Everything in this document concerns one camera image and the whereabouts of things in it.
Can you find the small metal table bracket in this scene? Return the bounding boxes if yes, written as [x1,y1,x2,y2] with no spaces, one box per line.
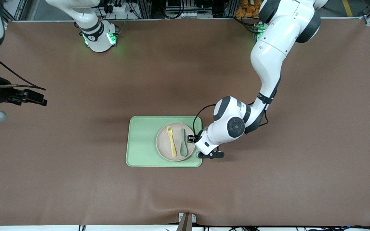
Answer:
[179,213,197,223]

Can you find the green plastic spoon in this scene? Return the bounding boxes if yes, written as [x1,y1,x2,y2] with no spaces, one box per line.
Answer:
[180,128,188,158]

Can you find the beige round plate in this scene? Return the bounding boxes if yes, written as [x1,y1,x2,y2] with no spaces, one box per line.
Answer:
[156,123,197,162]

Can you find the aluminium frame profile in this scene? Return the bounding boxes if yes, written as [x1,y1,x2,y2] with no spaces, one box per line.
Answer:
[2,0,29,24]

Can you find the light green rectangular tray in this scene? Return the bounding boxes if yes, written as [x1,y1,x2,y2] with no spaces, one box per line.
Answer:
[126,116,203,168]

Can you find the white power strip with plugs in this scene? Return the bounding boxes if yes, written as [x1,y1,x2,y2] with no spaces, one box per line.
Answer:
[106,3,131,14]

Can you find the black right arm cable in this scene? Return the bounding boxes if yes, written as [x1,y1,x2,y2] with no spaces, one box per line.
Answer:
[0,54,47,91]

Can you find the long white socket strip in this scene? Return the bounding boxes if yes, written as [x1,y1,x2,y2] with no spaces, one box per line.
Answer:
[165,11,213,19]

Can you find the brown wooden post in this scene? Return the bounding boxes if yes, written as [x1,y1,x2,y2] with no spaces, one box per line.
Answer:
[176,213,193,231]

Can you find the brown table mat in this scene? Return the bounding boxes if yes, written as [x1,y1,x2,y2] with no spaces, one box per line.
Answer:
[0,19,370,227]

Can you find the yellow plastic fork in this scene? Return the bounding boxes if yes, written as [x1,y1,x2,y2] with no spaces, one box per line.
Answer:
[167,125,178,158]

